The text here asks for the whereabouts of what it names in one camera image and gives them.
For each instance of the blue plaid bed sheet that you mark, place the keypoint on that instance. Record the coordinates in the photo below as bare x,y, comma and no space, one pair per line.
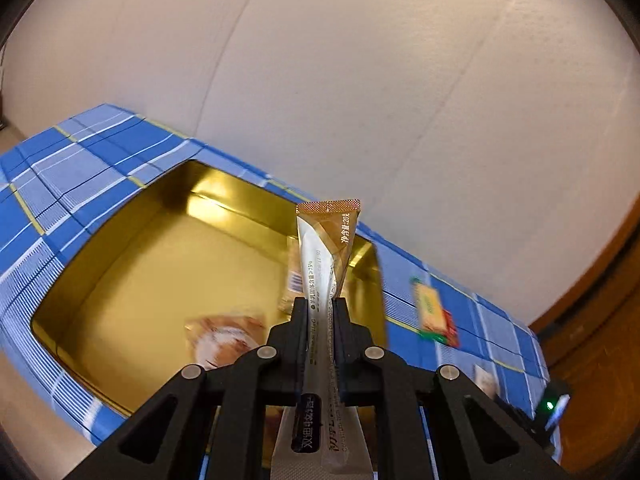
75,170

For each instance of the gold tin box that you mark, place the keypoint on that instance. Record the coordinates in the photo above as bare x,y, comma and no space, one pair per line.
150,270

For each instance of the yellow cracker packet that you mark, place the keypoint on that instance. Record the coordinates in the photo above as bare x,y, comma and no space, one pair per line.
432,312

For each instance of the brown wooden furniture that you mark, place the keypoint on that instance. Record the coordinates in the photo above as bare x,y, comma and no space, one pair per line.
600,350

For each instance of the white seed packet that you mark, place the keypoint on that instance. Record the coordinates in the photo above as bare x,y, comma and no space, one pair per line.
485,381

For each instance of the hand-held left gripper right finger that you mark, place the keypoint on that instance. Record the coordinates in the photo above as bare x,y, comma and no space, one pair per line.
352,360

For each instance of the rose print candy packet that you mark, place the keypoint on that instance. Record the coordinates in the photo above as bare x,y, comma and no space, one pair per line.
295,280

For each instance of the white gold stick packet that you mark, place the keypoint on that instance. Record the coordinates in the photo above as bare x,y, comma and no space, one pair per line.
325,245

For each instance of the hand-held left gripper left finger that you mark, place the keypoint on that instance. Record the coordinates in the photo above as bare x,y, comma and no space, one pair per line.
287,360

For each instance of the brown pastry packet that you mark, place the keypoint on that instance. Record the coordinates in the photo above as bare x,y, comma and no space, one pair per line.
225,335

